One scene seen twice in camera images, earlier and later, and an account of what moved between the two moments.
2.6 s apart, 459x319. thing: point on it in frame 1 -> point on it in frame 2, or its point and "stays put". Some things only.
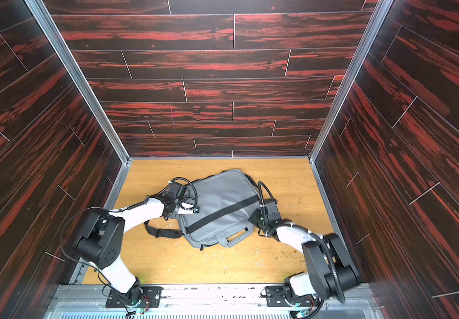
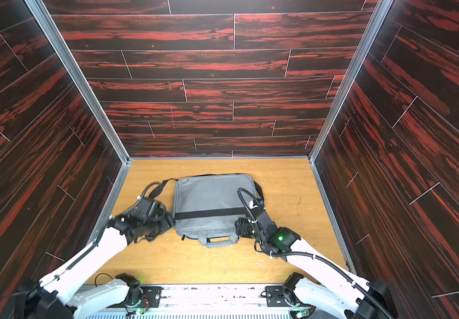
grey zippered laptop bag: x=225 y=201 stays put
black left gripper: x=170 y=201 -> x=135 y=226
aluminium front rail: x=88 y=302 stays put
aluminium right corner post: x=350 y=76 stays put
